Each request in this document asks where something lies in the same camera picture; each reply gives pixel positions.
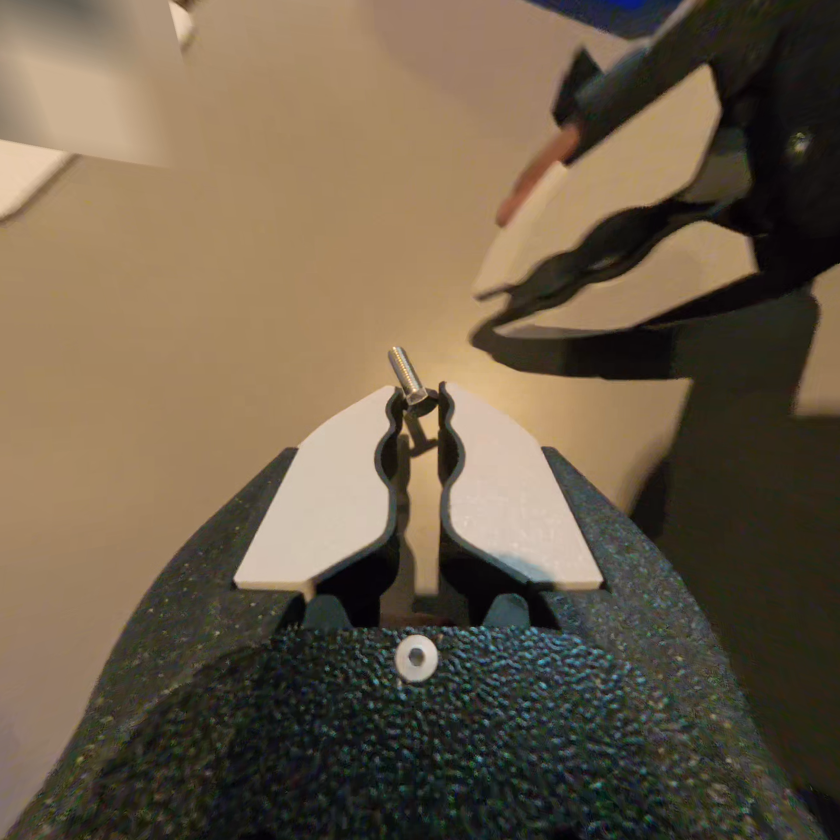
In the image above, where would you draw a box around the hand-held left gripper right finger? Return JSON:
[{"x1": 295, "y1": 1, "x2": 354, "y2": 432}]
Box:
[{"x1": 437, "y1": 384, "x2": 605, "y2": 589}]

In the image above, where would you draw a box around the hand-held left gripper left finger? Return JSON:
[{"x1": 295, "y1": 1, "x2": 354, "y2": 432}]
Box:
[{"x1": 234, "y1": 385, "x2": 399, "y2": 589}]

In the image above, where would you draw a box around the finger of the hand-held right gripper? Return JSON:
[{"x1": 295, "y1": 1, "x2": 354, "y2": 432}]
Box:
[
  {"x1": 503, "y1": 226, "x2": 765, "y2": 340},
  {"x1": 473, "y1": 161, "x2": 736, "y2": 305}
]

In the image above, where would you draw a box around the steel bolt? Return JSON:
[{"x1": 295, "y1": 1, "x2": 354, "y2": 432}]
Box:
[{"x1": 386, "y1": 344, "x2": 434, "y2": 410}]

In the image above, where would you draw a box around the blue plastic bin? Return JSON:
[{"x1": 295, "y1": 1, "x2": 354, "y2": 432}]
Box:
[{"x1": 525, "y1": 0, "x2": 690, "y2": 40}]

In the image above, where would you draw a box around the person's right hand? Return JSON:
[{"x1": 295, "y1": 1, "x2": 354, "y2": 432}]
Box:
[{"x1": 495, "y1": 121, "x2": 585, "y2": 227}]

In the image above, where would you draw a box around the white poster stand base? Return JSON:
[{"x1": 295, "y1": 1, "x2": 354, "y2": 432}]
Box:
[{"x1": 0, "y1": 142, "x2": 74, "y2": 221}]

